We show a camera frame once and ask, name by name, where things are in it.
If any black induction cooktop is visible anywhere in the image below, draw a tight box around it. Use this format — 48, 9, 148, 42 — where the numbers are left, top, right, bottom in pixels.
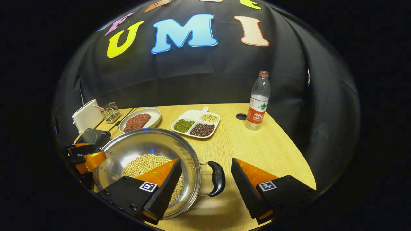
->
75, 128, 112, 150

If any white divided dish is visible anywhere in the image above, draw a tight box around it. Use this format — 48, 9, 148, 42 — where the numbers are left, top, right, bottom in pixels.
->
171, 107, 221, 139

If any white round plate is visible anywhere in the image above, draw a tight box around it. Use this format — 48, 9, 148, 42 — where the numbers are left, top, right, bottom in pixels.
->
119, 108, 161, 133

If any red raw meat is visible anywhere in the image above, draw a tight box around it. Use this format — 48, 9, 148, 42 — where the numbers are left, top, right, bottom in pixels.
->
123, 113, 151, 133

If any wire mesh utensil holder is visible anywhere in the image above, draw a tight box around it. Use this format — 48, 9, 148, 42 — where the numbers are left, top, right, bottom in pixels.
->
103, 102, 121, 124

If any black power cable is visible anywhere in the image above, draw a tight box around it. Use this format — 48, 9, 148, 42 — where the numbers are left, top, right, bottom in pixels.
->
109, 107, 138, 132

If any white toaster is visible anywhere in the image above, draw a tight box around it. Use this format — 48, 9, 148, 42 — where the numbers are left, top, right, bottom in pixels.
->
72, 99, 105, 134

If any pile of red beans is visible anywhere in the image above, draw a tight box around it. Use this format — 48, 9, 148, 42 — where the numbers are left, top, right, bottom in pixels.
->
190, 123, 215, 137

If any steel pot with black handles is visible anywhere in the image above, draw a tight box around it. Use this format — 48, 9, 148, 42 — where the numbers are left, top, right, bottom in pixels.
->
92, 128, 226, 220

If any large pile of soybeans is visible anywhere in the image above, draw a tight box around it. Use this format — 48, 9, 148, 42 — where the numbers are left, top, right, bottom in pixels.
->
121, 154, 183, 204

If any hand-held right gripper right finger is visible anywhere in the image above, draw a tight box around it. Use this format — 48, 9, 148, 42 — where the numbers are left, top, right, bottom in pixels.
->
231, 157, 318, 225

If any clear water bottle red label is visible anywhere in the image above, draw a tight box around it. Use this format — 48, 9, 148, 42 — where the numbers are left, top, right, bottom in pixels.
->
245, 71, 271, 130

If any black backdrop cloth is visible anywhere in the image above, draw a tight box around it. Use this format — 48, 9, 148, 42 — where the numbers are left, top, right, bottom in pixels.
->
53, 0, 360, 190

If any pile of green beans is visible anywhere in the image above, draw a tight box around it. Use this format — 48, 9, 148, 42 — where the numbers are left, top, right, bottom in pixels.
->
173, 119, 195, 133

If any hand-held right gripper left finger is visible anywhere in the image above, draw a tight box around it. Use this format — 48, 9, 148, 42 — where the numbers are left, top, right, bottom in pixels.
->
98, 158, 183, 225

